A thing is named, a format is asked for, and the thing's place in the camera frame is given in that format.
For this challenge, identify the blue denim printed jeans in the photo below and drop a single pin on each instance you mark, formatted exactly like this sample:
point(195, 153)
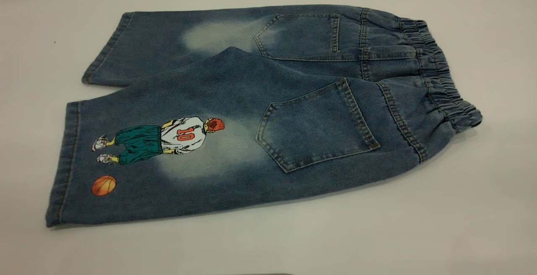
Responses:
point(251, 98)

